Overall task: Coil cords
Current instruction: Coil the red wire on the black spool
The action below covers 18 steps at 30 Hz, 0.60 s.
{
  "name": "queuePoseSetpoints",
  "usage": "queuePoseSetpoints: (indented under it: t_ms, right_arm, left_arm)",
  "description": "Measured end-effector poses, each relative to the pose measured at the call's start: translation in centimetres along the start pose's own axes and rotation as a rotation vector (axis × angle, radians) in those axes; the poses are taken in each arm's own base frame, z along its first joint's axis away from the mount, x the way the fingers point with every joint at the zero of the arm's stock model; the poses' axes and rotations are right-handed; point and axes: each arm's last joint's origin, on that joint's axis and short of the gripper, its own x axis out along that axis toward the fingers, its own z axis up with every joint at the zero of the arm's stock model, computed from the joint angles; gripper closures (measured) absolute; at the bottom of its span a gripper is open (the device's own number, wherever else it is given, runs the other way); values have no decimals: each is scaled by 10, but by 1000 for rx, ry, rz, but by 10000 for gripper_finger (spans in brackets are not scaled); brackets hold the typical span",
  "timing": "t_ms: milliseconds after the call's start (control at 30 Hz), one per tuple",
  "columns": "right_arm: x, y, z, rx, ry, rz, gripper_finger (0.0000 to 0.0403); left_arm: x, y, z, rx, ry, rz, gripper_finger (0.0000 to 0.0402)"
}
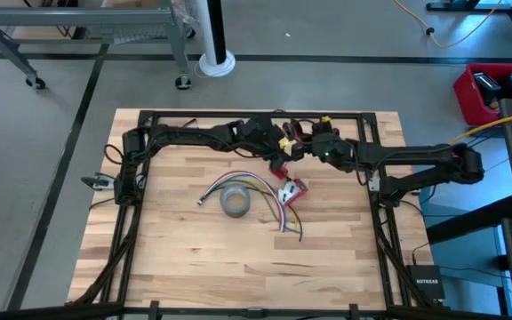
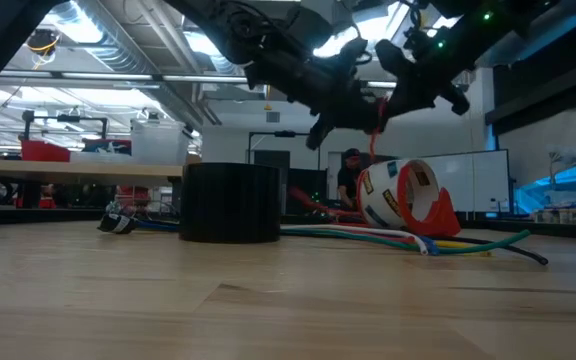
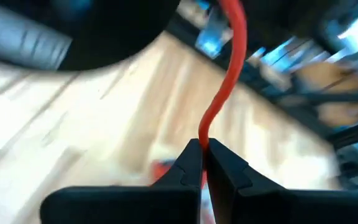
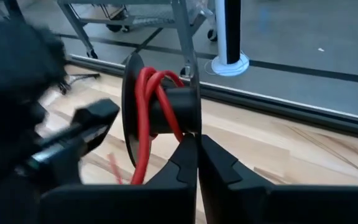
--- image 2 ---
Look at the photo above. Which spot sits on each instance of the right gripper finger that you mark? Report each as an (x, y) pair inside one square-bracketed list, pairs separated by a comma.
[(400, 97), (400, 111)]

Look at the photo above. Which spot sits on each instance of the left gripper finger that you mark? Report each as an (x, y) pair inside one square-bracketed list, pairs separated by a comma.
[(355, 121), (353, 102)]

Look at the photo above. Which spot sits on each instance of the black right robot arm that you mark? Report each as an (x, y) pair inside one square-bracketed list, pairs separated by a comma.
[(518, 30)]

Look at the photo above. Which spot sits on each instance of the person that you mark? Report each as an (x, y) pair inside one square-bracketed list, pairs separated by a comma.
[(348, 180)]

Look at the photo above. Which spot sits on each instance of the white sticker-covered tape roll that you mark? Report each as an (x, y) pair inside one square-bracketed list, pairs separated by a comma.
[(383, 187)]

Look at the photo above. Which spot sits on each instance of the whiteboard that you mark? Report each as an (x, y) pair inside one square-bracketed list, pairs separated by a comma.
[(483, 180)]

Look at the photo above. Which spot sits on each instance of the red tape dispenser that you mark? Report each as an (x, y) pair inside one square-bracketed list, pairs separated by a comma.
[(445, 220)]

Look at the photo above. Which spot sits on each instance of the black cylindrical container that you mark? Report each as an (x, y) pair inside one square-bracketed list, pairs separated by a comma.
[(228, 205)]

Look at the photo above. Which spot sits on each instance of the white plastic tote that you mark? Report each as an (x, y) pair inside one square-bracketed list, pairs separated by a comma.
[(158, 145)]

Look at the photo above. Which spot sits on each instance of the clear safety glasses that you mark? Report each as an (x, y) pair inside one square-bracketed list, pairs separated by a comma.
[(160, 212)]

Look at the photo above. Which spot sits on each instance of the ceiling light bar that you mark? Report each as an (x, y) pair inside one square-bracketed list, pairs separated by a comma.
[(93, 76)]

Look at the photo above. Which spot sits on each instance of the wooden workbench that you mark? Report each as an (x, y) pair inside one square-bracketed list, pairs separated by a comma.
[(68, 172)]

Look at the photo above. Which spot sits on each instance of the red box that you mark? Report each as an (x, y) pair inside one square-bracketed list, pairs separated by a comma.
[(43, 152)]

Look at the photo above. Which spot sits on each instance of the silver ventilation duct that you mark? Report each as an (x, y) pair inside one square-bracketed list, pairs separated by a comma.
[(118, 55)]

